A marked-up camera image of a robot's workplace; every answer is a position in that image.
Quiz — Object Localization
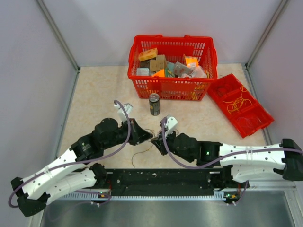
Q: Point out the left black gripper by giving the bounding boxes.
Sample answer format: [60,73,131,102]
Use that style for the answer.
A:
[103,118,153,150]

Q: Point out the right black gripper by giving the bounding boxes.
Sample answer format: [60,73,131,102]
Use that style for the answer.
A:
[151,127,195,163]

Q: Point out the wire bundle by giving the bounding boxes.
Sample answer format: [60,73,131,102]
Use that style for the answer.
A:
[131,129,161,168]

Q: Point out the red wire coil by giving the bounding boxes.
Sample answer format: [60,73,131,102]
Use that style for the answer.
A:
[216,75,235,96]

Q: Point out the yellow wire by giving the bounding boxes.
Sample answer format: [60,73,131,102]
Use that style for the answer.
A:
[222,85,254,114]

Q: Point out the pink wire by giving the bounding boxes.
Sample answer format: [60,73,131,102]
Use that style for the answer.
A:
[237,115,263,131]

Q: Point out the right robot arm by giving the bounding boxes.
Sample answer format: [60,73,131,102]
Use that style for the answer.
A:
[151,132,303,187]

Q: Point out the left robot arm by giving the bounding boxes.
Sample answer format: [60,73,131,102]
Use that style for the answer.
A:
[11,118,152,217]

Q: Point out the black drink can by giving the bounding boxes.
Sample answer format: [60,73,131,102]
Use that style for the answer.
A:
[149,93,160,116]

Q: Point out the clear plastic pack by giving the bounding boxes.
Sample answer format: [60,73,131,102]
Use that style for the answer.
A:
[136,68,150,76]

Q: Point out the orange triangular pack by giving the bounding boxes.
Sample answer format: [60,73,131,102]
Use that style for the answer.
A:
[152,69,165,78]

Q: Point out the brown cardboard box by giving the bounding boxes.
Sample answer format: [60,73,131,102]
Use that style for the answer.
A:
[149,54,167,72]

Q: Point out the grey printed packet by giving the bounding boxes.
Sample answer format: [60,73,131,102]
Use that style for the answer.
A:
[173,61,193,77]

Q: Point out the red plastic shopping basket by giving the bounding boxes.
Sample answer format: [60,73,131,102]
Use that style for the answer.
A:
[127,35,218,101]

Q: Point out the yellow snack box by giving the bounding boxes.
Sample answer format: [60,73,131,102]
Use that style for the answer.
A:
[138,48,158,61]

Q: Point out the orange glowing box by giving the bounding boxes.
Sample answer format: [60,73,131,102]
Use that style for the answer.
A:
[184,55,199,69]

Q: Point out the red compartment tray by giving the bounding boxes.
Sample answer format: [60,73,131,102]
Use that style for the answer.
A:
[208,74,274,138]

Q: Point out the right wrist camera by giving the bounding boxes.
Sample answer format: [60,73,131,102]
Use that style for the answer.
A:
[160,115,178,137]

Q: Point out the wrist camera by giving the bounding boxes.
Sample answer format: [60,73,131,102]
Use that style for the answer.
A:
[160,115,178,137]
[114,103,133,122]

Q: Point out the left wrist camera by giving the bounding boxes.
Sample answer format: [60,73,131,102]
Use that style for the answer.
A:
[114,103,133,122]

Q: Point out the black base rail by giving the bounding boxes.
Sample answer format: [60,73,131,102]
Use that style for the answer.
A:
[89,168,251,197]

